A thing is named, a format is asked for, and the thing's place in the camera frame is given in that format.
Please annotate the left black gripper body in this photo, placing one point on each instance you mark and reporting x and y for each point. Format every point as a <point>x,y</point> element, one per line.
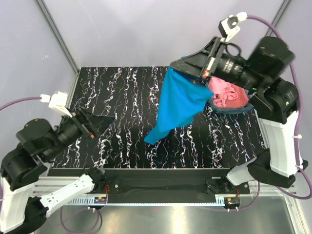
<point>72,129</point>

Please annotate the left small circuit board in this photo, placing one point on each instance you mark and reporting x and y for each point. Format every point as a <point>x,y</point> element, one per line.
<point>100,200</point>

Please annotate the left aluminium frame post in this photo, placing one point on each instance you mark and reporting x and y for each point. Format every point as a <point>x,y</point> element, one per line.
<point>57,35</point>

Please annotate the right aluminium frame post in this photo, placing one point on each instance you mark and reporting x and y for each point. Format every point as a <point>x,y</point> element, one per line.
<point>281,12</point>

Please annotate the salmon pink folded t shirt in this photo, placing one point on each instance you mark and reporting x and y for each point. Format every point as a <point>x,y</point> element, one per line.
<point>237,98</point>

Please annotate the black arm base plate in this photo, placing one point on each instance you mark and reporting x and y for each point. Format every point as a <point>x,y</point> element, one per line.
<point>130,181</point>

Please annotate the white slotted cable duct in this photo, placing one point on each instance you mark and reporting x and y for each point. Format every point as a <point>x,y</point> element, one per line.
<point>112,200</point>

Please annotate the teal transparent plastic bin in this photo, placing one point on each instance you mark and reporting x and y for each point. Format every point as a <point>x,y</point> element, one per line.
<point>245,109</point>

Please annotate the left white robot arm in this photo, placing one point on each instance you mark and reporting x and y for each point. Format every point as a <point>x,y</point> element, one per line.
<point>40,143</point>

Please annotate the light pink t shirt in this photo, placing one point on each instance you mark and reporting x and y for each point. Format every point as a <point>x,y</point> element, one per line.
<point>217,86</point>

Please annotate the right small circuit board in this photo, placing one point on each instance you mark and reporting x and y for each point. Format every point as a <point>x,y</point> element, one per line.
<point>232,201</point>

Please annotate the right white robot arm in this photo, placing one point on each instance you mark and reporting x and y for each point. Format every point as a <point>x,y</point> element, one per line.
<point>275,101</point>

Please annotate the blue t shirt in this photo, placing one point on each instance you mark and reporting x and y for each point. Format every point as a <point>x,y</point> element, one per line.
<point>180,101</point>

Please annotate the aluminium front rail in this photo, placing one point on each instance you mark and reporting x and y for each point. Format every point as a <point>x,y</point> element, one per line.
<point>49,184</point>

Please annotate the aluminium frame post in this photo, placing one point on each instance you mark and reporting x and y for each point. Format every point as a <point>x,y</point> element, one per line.
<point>57,35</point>
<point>281,12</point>

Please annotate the small circuit board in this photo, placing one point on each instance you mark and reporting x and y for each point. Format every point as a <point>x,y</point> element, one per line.
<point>232,201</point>
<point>100,200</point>

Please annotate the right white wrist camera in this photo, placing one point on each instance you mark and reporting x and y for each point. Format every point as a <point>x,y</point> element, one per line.
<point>229,26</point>

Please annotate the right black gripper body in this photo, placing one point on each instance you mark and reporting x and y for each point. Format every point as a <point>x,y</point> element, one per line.
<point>212,64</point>

